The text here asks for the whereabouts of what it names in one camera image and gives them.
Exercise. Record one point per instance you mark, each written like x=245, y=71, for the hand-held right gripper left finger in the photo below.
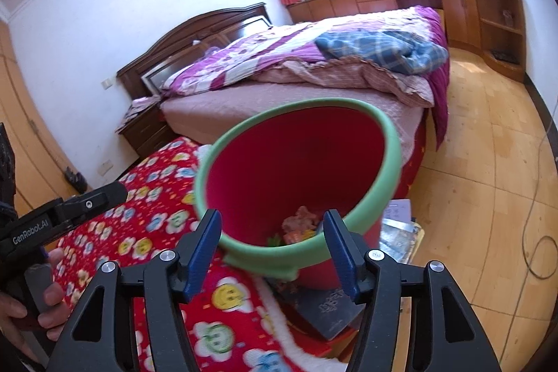
x=202, y=263

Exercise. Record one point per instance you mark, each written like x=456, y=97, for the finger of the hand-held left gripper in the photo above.
x=96, y=200

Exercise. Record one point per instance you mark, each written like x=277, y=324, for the dark wooden nightstand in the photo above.
x=148, y=132

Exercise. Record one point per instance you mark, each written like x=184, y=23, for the wooden wardrobe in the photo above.
x=22, y=102

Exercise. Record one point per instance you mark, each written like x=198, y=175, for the white booklet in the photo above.
x=399, y=210

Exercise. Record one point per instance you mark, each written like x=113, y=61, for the blue plaid blanket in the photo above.
x=383, y=49

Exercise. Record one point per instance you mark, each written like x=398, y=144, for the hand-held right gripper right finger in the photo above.
x=342, y=258

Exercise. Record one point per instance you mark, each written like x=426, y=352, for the red smiley flower blanket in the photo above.
x=152, y=189

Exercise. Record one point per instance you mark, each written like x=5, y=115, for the person's left hand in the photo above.
x=56, y=298

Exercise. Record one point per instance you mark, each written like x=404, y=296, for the bed with pink sheet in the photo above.
x=226, y=115

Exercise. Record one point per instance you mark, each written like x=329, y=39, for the white wall switch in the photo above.
x=107, y=83

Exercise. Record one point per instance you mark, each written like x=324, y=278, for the low wooden cabinet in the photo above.
x=462, y=10

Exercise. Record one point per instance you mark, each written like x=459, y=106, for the white wall socket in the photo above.
x=104, y=167

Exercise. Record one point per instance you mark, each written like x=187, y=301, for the red bin with green rim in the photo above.
x=296, y=163

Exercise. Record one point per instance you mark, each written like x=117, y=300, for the dark wooden headboard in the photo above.
x=174, y=45

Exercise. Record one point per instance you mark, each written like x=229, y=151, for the dark hardcover book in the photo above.
x=322, y=311

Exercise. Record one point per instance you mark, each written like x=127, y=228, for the pale clothes pile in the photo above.
x=137, y=112

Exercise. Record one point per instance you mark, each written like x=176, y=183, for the purple patchwork quilt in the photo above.
x=244, y=58

